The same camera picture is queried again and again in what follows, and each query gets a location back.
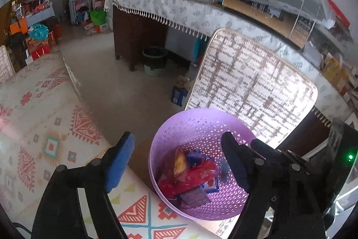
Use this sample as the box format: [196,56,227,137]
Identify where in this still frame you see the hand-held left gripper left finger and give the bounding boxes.
[30,131,136,239]

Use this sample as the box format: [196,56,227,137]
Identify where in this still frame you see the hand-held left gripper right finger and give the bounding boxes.
[220,132,327,239]

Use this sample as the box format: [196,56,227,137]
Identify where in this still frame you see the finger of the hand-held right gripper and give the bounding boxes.
[250,139,333,181]

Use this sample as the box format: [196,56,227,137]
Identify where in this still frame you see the blue cardboard box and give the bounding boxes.
[186,149,209,170]

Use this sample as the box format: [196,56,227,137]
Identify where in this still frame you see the red toothpaste box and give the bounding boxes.
[157,160,220,198]

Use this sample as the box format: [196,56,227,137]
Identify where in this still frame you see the purple plastic basket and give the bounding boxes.
[148,108,262,222]

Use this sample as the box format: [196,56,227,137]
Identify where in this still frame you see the yellow snack wrapper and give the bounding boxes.
[173,151,188,176]

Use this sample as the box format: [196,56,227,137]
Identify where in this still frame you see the black trash bin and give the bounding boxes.
[142,46,169,78]

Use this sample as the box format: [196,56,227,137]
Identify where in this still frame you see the brown cardboard box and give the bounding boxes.
[216,216,247,238]

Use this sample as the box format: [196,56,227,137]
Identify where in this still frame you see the dark blue box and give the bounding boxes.
[171,85,190,108]

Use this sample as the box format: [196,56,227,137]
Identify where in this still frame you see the red gift box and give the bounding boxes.
[26,37,53,61]

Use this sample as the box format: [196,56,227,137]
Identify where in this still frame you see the green bag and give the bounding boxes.
[89,9,107,27]

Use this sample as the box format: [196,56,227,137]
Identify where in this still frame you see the side table with cloth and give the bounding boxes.
[104,0,358,127]

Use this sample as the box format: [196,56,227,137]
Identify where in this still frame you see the teal gift bag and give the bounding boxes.
[29,24,49,40]

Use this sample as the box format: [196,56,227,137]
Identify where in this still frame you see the metal rack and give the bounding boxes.
[68,0,92,26]

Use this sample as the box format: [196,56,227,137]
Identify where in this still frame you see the orange bag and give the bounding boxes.
[9,17,29,36]

